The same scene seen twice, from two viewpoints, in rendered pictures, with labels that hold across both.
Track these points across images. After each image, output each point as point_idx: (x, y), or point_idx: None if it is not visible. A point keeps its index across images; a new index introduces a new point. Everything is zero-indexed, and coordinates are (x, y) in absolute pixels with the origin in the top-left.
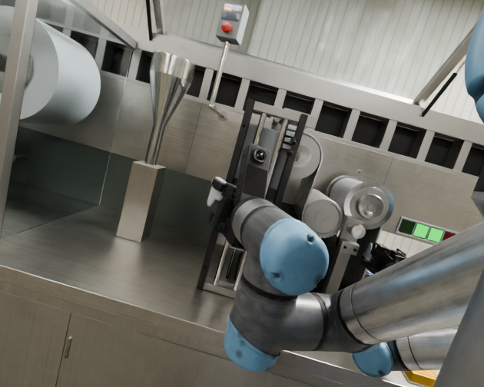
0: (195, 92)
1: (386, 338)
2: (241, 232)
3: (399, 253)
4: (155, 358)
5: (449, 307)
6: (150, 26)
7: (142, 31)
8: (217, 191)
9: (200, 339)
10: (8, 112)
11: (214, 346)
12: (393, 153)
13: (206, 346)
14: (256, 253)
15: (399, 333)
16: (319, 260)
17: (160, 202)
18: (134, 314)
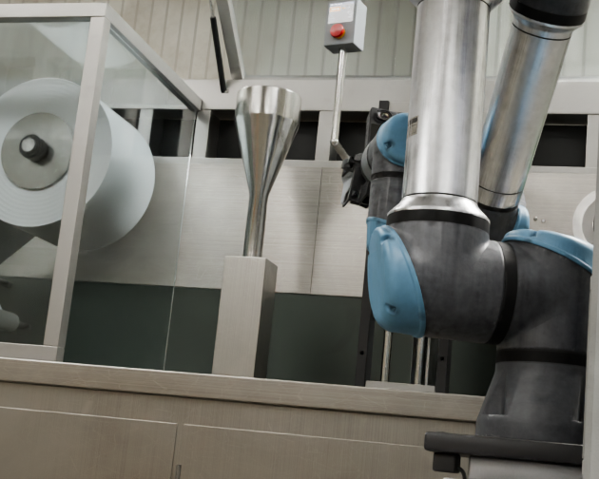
0: (308, 158)
1: (497, 184)
2: (367, 156)
3: None
4: (306, 468)
5: (504, 115)
6: (222, 70)
7: (208, 83)
8: (349, 181)
9: (366, 407)
10: (78, 180)
11: (391, 429)
12: None
13: (378, 432)
14: (376, 147)
15: (500, 169)
16: None
17: (273, 358)
18: (267, 392)
